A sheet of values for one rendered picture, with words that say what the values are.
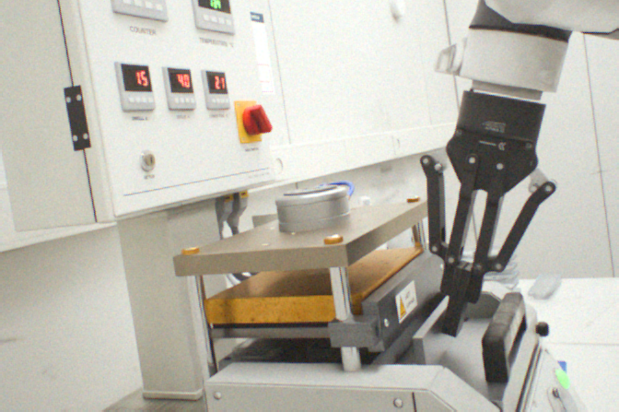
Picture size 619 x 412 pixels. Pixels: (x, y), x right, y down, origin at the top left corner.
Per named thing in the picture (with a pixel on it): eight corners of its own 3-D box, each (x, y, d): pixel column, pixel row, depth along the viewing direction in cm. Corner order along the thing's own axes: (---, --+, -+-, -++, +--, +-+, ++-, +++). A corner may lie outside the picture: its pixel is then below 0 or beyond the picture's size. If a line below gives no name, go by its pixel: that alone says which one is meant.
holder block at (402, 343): (221, 385, 64) (216, 360, 63) (306, 323, 82) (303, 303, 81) (375, 390, 56) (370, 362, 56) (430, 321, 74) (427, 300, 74)
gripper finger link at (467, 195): (482, 156, 58) (467, 152, 59) (454, 269, 60) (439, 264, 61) (489, 153, 62) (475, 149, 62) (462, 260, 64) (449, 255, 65)
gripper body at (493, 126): (450, 85, 57) (429, 184, 59) (549, 102, 54) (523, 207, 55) (467, 87, 64) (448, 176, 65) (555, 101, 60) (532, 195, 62)
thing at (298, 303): (210, 338, 63) (195, 245, 63) (305, 282, 83) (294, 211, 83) (370, 337, 56) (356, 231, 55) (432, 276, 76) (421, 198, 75)
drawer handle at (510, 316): (484, 382, 55) (478, 336, 55) (508, 327, 68) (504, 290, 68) (508, 382, 54) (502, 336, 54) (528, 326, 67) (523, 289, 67)
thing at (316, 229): (134, 349, 63) (114, 221, 63) (279, 274, 91) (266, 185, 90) (361, 350, 53) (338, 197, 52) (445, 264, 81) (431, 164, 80)
